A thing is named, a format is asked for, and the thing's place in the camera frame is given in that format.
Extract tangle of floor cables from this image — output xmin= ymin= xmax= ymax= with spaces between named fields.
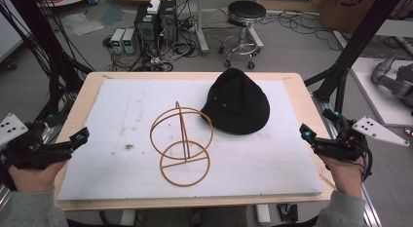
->
xmin=102 ymin=12 xmax=201 ymax=73

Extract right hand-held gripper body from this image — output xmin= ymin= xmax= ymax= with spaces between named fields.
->
xmin=312 ymin=115 xmax=411 ymax=164

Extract white desk leg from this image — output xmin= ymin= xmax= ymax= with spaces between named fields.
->
xmin=194 ymin=0 xmax=210 ymax=57

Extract white platform board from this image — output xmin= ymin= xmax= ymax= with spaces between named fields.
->
xmin=350 ymin=57 xmax=413 ymax=128

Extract clear plastic sheet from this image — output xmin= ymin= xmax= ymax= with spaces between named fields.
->
xmin=59 ymin=12 xmax=105 ymax=37

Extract white table leg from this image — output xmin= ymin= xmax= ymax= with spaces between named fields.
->
xmin=254 ymin=204 xmax=272 ymax=227
xmin=119 ymin=208 xmax=138 ymax=227

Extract brown cardboard box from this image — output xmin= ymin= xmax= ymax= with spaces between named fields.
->
xmin=319 ymin=0 xmax=413 ymax=34

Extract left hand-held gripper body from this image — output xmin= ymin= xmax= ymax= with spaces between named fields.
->
xmin=0 ymin=113 xmax=73 ymax=171

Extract person's right hand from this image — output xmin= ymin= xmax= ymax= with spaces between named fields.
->
xmin=319 ymin=154 xmax=365 ymax=200

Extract black frame post with cables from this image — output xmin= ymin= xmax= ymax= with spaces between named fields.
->
xmin=0 ymin=0 xmax=95 ymax=124

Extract aluminium rail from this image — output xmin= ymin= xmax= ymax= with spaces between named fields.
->
xmin=309 ymin=92 xmax=383 ymax=227

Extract small white box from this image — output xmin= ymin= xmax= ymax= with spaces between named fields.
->
xmin=146 ymin=0 xmax=162 ymax=16

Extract black hat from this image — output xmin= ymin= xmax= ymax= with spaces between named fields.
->
xmin=200 ymin=67 xmax=271 ymax=135

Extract white foam mat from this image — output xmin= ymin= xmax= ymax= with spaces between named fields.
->
xmin=56 ymin=78 xmax=324 ymax=202

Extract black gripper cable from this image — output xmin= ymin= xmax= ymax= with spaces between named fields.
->
xmin=357 ymin=144 xmax=374 ymax=183

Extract black computer tower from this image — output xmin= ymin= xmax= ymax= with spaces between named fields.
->
xmin=158 ymin=0 xmax=178 ymax=44
xmin=133 ymin=5 xmax=161 ymax=57

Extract person's left hand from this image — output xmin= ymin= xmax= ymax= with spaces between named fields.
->
xmin=7 ymin=160 xmax=68 ymax=193

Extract black round stool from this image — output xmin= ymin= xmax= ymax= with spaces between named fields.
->
xmin=218 ymin=0 xmax=268 ymax=71

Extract light wooden table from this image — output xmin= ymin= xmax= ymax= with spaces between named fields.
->
xmin=53 ymin=71 xmax=336 ymax=211

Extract white power supply unit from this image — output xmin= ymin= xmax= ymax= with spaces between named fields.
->
xmin=110 ymin=27 xmax=127 ymax=55
xmin=122 ymin=27 xmax=137 ymax=55

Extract brown wire hat stand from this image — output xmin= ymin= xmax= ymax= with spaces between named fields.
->
xmin=149 ymin=100 xmax=214 ymax=188

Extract black cables on floor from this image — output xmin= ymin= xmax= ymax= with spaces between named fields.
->
xmin=264 ymin=9 xmax=345 ymax=53

